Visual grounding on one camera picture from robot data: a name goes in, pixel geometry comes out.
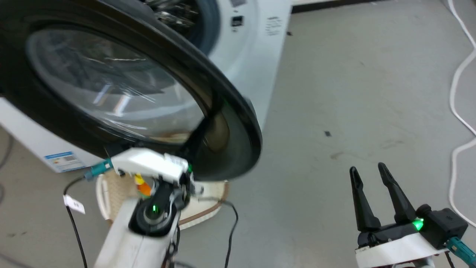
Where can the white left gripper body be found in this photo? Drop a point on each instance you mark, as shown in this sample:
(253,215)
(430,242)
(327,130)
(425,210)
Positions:
(148,163)

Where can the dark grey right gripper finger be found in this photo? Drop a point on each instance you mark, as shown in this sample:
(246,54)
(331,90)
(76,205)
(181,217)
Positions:
(362,208)
(398,201)

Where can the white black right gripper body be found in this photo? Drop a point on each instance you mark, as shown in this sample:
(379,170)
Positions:
(390,249)

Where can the black round glass washer door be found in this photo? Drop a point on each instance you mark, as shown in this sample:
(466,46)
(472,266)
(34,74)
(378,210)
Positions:
(41,111)

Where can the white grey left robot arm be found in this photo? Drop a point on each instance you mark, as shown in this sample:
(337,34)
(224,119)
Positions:
(128,242)

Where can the white front-load washing machine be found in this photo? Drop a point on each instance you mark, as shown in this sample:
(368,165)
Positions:
(254,56)

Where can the orange yellow small toy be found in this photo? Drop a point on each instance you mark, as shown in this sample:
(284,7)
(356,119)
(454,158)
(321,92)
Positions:
(142,186)

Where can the beige laundry basket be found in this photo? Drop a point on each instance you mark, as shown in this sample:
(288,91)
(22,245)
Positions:
(200,208)

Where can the blue energy label sticker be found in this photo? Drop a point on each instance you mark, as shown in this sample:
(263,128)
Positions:
(65,160)

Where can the steel washer drum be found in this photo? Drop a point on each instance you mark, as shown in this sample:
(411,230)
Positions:
(174,15)

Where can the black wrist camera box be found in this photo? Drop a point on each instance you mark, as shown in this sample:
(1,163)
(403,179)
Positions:
(444,225)

